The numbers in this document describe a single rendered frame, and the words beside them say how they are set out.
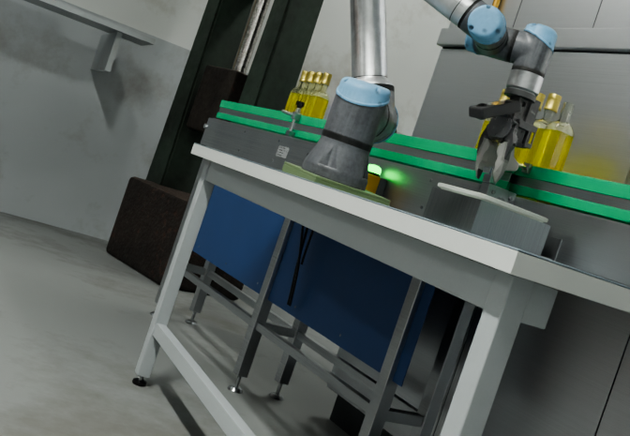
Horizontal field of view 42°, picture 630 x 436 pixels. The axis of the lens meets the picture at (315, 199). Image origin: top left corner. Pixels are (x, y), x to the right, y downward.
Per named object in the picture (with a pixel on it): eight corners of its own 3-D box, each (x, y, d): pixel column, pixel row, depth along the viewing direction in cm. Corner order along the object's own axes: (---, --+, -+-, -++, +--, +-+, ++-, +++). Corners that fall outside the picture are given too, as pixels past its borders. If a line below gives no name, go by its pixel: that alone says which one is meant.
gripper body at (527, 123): (531, 152, 184) (547, 101, 184) (504, 141, 179) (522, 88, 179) (506, 147, 190) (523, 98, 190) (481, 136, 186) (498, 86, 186)
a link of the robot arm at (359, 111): (316, 126, 178) (337, 67, 177) (332, 132, 191) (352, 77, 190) (367, 143, 175) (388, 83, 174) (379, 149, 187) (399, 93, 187)
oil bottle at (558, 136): (550, 207, 204) (578, 127, 204) (535, 202, 201) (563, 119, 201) (534, 203, 209) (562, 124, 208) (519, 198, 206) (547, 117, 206)
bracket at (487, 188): (509, 220, 202) (518, 194, 202) (482, 211, 197) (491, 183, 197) (499, 218, 205) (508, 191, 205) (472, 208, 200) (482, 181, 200)
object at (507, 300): (345, 762, 113) (514, 274, 112) (130, 380, 249) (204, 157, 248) (399, 761, 117) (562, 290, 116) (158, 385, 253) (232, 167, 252)
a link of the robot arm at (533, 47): (523, 27, 189) (560, 37, 187) (507, 72, 189) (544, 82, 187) (522, 18, 182) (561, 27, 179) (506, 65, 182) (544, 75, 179)
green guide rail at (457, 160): (487, 184, 203) (497, 153, 203) (484, 182, 202) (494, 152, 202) (217, 118, 353) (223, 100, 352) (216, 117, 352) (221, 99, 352)
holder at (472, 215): (555, 263, 187) (566, 232, 187) (469, 234, 172) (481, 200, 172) (504, 247, 201) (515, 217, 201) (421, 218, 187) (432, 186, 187)
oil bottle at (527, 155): (534, 203, 209) (562, 125, 209) (520, 198, 206) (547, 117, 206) (519, 200, 214) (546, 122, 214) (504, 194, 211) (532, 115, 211)
